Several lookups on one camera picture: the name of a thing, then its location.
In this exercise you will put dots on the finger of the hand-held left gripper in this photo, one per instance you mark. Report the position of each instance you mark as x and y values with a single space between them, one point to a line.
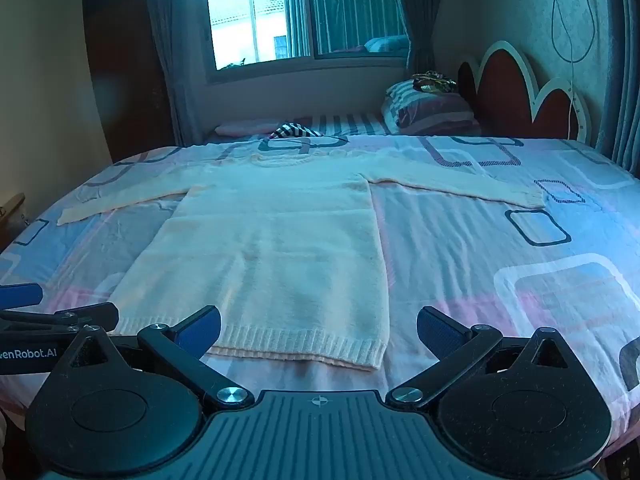
90 314
20 294

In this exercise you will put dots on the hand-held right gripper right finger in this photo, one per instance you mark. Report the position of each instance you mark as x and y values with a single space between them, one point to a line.
439 330

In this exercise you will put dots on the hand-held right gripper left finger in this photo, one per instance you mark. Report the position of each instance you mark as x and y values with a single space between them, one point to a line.
198 330

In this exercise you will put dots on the cream knitted sweater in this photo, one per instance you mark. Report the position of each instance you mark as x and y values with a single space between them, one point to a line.
280 255

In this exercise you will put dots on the wooden bedside furniture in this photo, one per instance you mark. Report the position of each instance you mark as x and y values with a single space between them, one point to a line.
11 215

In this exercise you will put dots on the pink and blue patterned quilt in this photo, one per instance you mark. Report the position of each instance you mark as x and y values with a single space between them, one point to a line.
500 260

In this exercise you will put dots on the pink striped pillow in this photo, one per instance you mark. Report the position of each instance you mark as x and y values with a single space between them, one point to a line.
440 127

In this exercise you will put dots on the pink flat pillow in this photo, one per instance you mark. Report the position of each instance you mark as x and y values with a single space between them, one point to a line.
245 127

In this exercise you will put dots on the black white striped cloth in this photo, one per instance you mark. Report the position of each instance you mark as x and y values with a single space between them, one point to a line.
295 131

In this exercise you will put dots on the striped bed sheet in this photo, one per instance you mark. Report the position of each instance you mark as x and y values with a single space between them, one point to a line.
350 124

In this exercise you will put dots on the striped patchwork pillow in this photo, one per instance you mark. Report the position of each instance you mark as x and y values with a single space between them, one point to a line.
425 102

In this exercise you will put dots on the red and white headboard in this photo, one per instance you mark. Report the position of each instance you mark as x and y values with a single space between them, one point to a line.
505 95

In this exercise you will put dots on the dark wooden wardrobe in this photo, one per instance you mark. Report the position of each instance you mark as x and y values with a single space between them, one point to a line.
125 70

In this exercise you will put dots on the colourful shiny bag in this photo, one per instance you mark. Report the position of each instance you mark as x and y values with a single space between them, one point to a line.
434 82

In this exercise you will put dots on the grey curtain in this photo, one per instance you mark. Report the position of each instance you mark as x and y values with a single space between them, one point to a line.
417 20
175 50
625 70

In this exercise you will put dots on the sliding glass window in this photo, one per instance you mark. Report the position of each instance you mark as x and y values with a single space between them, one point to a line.
280 15

